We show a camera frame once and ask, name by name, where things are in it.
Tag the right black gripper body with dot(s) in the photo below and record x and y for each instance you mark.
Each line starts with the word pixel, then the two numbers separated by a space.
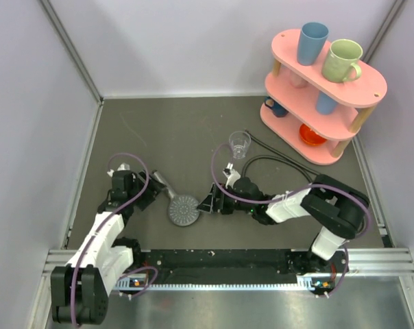
pixel 227 203

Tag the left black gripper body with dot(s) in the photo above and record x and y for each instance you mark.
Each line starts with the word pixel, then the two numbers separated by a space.
pixel 149 194

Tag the grey shower head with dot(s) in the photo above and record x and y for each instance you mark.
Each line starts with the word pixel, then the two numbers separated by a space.
pixel 182 209

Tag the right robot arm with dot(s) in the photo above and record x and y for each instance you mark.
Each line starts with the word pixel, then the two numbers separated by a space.
pixel 342 211

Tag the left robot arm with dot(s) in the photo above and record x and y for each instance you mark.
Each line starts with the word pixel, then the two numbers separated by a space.
pixel 80 289

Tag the clear plastic cup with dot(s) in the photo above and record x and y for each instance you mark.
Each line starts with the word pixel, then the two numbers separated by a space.
pixel 239 142

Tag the dark blue mug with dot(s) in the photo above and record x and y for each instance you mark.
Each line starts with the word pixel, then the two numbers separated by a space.
pixel 277 109

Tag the orange bowl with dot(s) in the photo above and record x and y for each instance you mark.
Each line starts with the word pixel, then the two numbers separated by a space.
pixel 310 137

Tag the pink three-tier shelf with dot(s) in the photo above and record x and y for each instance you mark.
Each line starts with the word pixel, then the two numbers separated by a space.
pixel 316 117

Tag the blue cup middle shelf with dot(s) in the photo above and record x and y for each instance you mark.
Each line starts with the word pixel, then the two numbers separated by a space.
pixel 325 104

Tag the pink cup middle shelf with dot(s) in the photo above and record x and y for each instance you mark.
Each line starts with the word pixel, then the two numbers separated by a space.
pixel 296 81

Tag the green mug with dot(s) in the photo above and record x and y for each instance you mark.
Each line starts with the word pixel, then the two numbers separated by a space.
pixel 341 62

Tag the blue tumbler on top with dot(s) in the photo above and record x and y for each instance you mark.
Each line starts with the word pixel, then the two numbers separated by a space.
pixel 313 36

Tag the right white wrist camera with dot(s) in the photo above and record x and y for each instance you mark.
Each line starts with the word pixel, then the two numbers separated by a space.
pixel 231 175

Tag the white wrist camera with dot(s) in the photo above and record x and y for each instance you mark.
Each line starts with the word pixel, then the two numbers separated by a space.
pixel 122 167
pixel 231 175

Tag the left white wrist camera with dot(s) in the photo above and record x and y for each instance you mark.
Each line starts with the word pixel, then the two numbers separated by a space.
pixel 122 167

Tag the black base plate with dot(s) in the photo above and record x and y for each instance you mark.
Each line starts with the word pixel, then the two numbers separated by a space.
pixel 220 266

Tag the aluminium rail frame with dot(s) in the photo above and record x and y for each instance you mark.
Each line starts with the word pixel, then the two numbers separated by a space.
pixel 258 288

